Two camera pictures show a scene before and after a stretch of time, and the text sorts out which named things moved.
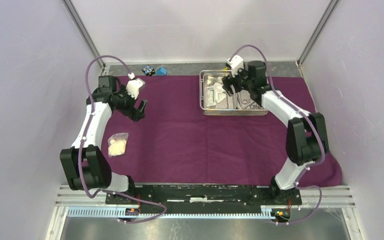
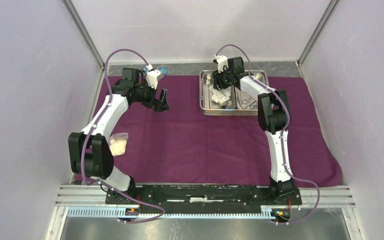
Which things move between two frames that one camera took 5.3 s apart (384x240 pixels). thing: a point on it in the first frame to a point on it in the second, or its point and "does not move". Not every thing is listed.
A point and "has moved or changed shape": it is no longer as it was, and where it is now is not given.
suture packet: [215, 94] has moved or changed shape
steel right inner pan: [244, 103] does not move
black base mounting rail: [205, 196] does not move
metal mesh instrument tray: [215, 100] does not move
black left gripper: [135, 114] to [154, 103]
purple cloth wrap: [174, 144] does not move
